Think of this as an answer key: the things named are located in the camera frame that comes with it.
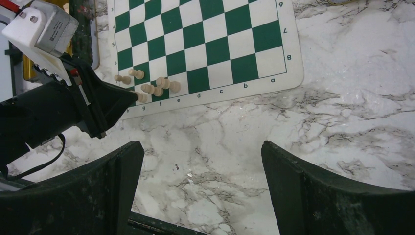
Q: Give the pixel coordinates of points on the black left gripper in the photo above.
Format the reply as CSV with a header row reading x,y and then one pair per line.
x,y
30,119

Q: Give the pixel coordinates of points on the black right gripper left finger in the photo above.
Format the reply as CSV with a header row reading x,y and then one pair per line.
x,y
93,199

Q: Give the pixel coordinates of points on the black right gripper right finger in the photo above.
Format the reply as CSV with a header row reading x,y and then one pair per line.
x,y
310,200

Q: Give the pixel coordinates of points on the white chess piece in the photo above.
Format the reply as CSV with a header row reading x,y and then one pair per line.
x,y
163,83

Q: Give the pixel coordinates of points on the gold tin with white pieces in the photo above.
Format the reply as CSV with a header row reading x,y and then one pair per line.
x,y
84,43

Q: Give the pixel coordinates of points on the green white chess board mat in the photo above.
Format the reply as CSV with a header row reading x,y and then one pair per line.
x,y
217,49

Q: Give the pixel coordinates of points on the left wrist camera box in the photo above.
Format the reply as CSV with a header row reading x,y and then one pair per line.
x,y
42,32

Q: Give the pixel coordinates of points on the small whiteboard with black frame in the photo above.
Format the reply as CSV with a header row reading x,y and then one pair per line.
x,y
11,69

